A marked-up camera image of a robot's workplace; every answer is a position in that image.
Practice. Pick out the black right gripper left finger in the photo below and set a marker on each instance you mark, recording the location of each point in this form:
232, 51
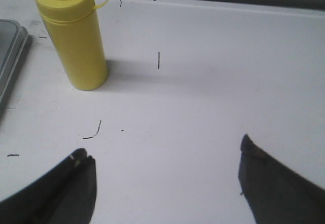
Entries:
65, 194

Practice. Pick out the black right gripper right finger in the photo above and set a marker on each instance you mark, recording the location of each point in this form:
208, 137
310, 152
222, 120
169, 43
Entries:
274, 192

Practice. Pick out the silver electronic kitchen scale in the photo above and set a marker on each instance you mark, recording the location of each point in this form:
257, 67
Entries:
15, 44

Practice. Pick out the yellow squeeze bottle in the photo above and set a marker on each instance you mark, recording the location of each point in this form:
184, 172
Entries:
74, 30

